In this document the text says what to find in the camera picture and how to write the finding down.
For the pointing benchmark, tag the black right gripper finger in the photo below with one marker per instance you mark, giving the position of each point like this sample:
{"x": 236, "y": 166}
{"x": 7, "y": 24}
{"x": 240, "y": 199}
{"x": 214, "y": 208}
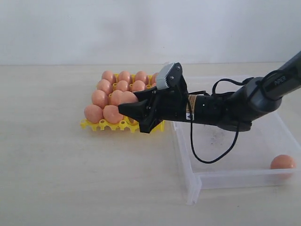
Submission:
{"x": 147, "y": 95}

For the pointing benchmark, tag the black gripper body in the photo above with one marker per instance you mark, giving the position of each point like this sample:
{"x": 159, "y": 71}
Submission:
{"x": 169, "y": 104}

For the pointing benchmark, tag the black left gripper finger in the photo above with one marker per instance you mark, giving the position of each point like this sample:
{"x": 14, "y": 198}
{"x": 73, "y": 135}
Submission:
{"x": 138, "y": 111}

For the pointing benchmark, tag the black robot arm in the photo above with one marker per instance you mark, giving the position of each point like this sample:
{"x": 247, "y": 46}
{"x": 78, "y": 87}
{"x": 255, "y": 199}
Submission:
{"x": 255, "y": 98}

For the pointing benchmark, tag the yellow plastic egg tray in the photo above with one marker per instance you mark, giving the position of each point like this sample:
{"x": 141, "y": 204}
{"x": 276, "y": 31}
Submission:
{"x": 123, "y": 123}

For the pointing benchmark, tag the clear plastic bin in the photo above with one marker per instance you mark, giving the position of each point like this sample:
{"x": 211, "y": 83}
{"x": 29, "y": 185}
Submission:
{"x": 212, "y": 158}

